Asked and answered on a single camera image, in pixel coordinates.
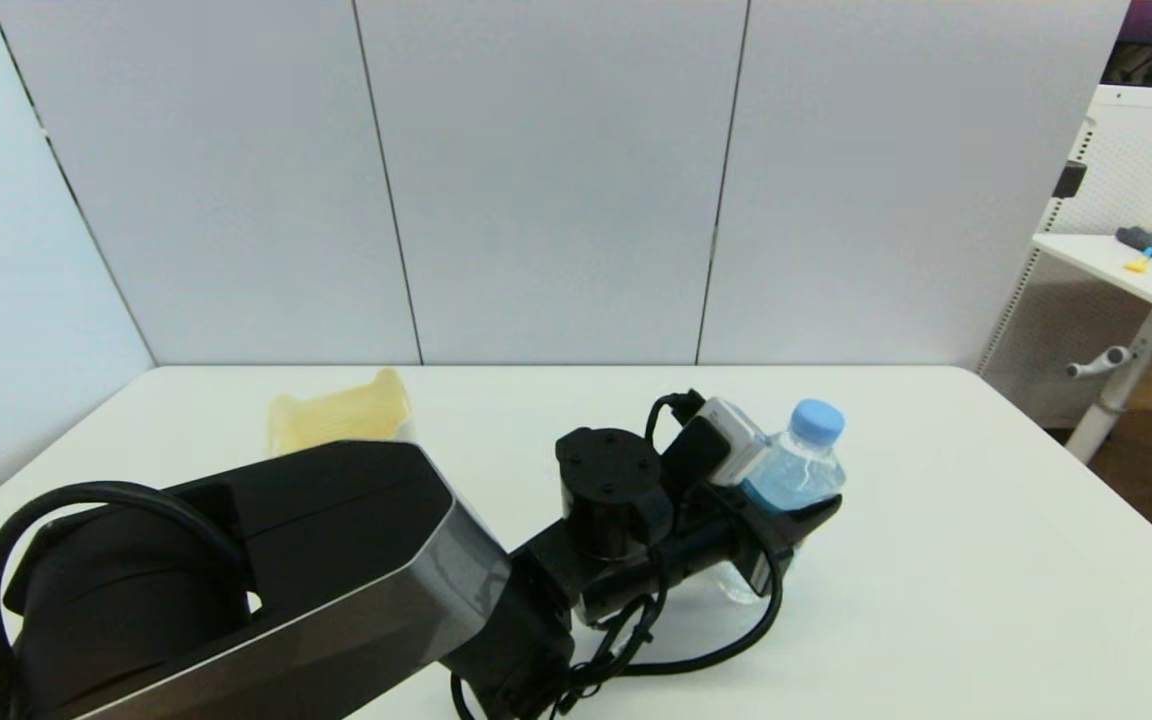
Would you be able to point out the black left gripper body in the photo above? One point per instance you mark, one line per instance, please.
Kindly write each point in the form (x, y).
(736, 540)

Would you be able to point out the cream plastic storage bin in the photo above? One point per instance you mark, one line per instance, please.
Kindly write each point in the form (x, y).
(336, 415)

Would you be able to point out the clear blue-labelled soda water bottle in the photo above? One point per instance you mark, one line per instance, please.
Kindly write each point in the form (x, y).
(806, 470)

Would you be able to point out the white pegboard panel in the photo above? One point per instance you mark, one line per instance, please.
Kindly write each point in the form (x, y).
(1151, 170)

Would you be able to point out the black clip on pegboard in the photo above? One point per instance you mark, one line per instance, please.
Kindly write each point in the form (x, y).
(1069, 181)

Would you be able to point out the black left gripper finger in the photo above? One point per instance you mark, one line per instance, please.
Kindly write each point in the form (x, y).
(804, 518)

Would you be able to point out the small yellow blue tool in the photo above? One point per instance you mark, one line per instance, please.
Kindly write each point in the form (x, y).
(1135, 265)

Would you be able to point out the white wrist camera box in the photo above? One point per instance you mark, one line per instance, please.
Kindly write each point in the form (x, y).
(736, 440)

